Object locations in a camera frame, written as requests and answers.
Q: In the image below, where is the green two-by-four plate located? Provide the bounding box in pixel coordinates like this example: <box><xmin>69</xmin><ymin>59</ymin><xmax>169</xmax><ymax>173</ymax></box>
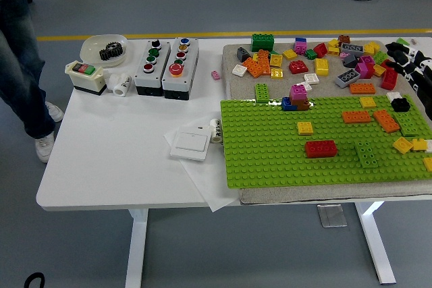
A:
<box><xmin>354</xmin><ymin>140</ymin><xmax>379</xmax><ymax>169</ymax></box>
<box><xmin>394</xmin><ymin>112</ymin><xmax>425</xmax><ymax>138</ymax></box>

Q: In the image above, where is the white table leg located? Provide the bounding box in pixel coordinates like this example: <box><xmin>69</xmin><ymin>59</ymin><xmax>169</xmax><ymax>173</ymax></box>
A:
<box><xmin>354</xmin><ymin>201</ymin><xmax>398</xmax><ymax>285</ymax></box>
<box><xmin>124</xmin><ymin>208</ymin><xmax>150</xmax><ymax>288</ymax></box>

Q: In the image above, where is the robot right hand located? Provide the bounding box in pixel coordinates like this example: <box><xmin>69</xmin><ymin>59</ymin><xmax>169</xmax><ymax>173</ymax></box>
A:
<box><xmin>385</xmin><ymin>40</ymin><xmax>432</xmax><ymax>120</ymax></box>

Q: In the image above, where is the white paper sheet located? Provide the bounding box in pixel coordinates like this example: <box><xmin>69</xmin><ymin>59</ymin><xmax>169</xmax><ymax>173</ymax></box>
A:
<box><xmin>163</xmin><ymin>111</ymin><xmax>241</xmax><ymax>214</ymax></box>

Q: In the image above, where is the black gear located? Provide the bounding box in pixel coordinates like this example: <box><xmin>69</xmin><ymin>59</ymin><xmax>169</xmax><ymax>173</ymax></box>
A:
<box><xmin>105</xmin><ymin>41</ymin><xmax>124</xmax><ymax>58</ymax></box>
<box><xmin>99</xmin><ymin>47</ymin><xmax>115</xmax><ymax>63</ymax></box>

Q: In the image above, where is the white printed cylinder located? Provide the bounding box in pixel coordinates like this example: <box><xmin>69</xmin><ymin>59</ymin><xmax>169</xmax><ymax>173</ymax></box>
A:
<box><xmin>209</xmin><ymin>118</ymin><xmax>224</xmax><ymax>145</ymax></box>
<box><xmin>113</xmin><ymin>74</ymin><xmax>133</xmax><ymax>97</ymax></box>

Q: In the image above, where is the dark grey slope brick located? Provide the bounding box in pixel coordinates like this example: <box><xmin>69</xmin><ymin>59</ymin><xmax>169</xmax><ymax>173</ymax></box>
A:
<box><xmin>236</xmin><ymin>47</ymin><xmax>252</xmax><ymax>63</ymax></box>

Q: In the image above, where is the large dark green brick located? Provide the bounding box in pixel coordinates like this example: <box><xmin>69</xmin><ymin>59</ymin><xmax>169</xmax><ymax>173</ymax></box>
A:
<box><xmin>250</xmin><ymin>33</ymin><xmax>275</xmax><ymax>53</ymax></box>

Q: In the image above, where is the black brick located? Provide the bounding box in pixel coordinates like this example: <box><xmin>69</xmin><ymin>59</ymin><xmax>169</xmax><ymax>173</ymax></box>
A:
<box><xmin>390</xmin><ymin>97</ymin><xmax>411</xmax><ymax>113</ymax></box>

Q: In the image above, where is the white wall switch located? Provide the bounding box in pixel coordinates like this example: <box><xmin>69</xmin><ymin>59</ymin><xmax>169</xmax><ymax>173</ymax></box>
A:
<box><xmin>169</xmin><ymin>125</ymin><xmax>211</xmax><ymax>163</ymax></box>

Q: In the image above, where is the red two-by-four brick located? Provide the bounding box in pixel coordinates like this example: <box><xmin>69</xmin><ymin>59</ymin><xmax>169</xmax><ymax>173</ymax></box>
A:
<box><xmin>381</xmin><ymin>67</ymin><xmax>399</xmax><ymax>91</ymax></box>
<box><xmin>304</xmin><ymin>140</ymin><xmax>339</xmax><ymax>159</ymax></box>

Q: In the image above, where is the grey-brown mat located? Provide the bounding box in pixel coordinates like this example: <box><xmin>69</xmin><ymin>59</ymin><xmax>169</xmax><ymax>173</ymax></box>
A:
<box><xmin>221</xmin><ymin>40</ymin><xmax>432</xmax><ymax>205</ymax></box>

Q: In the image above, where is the orange two-by-four brick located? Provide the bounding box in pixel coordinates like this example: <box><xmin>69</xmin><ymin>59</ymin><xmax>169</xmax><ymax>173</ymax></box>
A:
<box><xmin>372</xmin><ymin>109</ymin><xmax>401</xmax><ymax>134</ymax></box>
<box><xmin>348</xmin><ymin>82</ymin><xmax>377</xmax><ymax>95</ymax></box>
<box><xmin>257</xmin><ymin>57</ymin><xmax>272</xmax><ymax>76</ymax></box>
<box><xmin>242</xmin><ymin>57</ymin><xmax>265</xmax><ymax>78</ymax></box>
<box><xmin>342</xmin><ymin>111</ymin><xmax>372</xmax><ymax>125</ymax></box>

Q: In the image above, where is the yellow floor tape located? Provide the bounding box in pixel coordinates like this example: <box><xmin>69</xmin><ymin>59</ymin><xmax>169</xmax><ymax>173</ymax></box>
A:
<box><xmin>36</xmin><ymin>28</ymin><xmax>432</xmax><ymax>42</ymax></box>

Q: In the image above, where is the grey four-button control box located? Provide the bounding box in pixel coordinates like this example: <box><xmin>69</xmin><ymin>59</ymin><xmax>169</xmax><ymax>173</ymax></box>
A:
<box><xmin>134</xmin><ymin>38</ymin><xmax>171</xmax><ymax>96</ymax></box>

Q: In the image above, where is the grey emergency-stop control box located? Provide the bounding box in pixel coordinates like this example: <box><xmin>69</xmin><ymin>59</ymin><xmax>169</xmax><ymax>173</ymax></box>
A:
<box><xmin>161</xmin><ymin>37</ymin><xmax>200</xmax><ymax>101</ymax></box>

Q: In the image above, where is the green studded baseplate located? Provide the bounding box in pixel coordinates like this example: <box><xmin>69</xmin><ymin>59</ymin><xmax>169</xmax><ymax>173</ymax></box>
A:
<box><xmin>219</xmin><ymin>94</ymin><xmax>432</xmax><ymax>190</ymax></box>

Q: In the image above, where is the black cable loop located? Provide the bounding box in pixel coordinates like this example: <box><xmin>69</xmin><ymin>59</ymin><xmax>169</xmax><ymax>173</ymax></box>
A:
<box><xmin>24</xmin><ymin>272</ymin><xmax>46</xmax><ymax>288</ymax></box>

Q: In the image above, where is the light grey brick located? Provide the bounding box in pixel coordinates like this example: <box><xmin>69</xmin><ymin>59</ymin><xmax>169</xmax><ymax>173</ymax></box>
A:
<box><xmin>334</xmin><ymin>68</ymin><xmax>361</xmax><ymax>89</ymax></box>
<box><xmin>340</xmin><ymin>42</ymin><xmax>365</xmax><ymax>55</ymax></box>

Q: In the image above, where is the white pipe fitting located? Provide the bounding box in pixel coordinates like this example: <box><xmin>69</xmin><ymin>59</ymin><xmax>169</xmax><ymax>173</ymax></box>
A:
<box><xmin>104</xmin><ymin>72</ymin><xmax>119</xmax><ymax>92</ymax></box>

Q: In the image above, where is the silver floor plate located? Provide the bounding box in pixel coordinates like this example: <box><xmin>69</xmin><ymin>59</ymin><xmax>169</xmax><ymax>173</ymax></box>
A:
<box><xmin>317</xmin><ymin>203</ymin><xmax>348</xmax><ymax>229</ymax></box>

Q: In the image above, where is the person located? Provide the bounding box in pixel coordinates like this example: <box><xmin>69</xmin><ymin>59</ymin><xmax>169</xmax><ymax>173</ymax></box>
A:
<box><xmin>0</xmin><ymin>0</ymin><xmax>65</xmax><ymax>164</ymax></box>

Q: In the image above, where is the cream red-green switch box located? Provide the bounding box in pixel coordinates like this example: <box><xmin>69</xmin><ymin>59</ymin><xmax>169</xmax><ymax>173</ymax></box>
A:
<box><xmin>64</xmin><ymin>60</ymin><xmax>108</xmax><ymax>96</ymax></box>

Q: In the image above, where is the white plastic bowl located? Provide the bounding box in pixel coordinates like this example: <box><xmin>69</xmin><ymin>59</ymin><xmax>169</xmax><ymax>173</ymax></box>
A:
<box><xmin>80</xmin><ymin>34</ymin><xmax>130</xmax><ymax>68</ymax></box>

